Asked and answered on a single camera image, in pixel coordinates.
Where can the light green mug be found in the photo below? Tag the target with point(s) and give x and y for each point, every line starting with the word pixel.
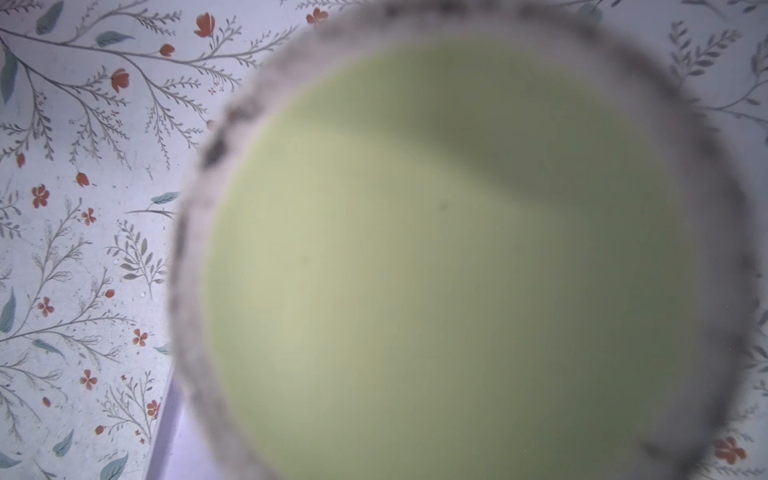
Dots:
pixel 462 240

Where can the lavender plastic tray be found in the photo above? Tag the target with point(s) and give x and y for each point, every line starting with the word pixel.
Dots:
pixel 179 450

